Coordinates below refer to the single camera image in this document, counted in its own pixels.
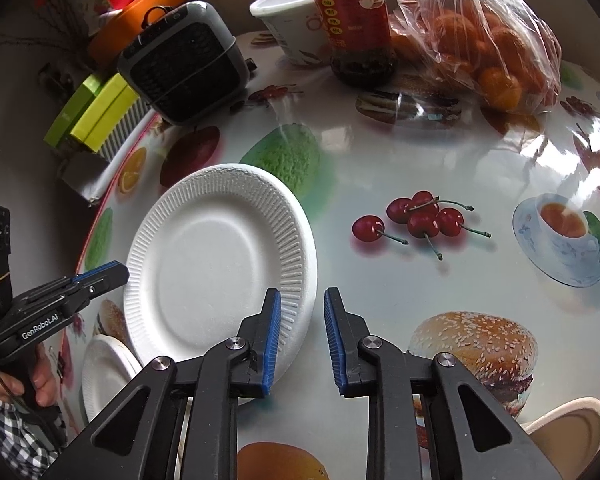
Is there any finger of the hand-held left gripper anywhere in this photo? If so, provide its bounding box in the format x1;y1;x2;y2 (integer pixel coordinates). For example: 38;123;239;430
75;279;127;313
70;260;130;288

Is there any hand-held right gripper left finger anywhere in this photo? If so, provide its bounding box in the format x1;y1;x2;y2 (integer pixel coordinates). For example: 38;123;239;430
42;287;282;480

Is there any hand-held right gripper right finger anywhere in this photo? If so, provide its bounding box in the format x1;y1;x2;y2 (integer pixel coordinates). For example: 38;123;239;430
324;286;566;480

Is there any small white foam plate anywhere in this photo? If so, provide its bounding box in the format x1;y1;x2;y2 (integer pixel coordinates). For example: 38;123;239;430
81;335;143;423

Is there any large white foam plate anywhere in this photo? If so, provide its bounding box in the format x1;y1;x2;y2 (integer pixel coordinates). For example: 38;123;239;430
123;163;319;403

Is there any beige paper bowl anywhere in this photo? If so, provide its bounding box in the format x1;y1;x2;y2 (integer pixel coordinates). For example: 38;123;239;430
520;396;600;463

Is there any person's left forearm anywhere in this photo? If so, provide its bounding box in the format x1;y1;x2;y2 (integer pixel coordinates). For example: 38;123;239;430
0;367;63;468

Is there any person's left hand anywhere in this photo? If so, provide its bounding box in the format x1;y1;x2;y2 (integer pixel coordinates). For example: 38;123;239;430
0;346;60;408

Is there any white ribbed panel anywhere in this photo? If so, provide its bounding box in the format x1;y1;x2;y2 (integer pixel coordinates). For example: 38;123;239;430
97;97;153;161

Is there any dark green box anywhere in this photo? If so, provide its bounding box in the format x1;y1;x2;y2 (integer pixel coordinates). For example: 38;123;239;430
43;72;106;148

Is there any lime green box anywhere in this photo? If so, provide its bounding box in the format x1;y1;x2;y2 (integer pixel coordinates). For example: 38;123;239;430
70;74;141;153

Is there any fruit print tablecloth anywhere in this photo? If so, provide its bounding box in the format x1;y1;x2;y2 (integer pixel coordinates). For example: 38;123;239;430
77;30;600;480

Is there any small grey desk heater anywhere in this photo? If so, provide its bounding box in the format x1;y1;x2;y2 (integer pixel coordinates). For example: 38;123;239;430
117;1;253;126

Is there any orange plastic container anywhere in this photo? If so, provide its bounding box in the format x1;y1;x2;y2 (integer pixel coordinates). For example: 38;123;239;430
87;0;188;68

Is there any white plastic cup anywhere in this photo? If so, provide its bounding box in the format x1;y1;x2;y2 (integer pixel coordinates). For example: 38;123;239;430
250;0;333;67

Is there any glass sauce jar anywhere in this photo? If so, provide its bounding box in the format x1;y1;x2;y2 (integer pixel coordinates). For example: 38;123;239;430
302;0;398;87

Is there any plastic bag of oranges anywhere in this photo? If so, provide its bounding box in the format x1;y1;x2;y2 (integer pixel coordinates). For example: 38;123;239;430
387;0;563;113

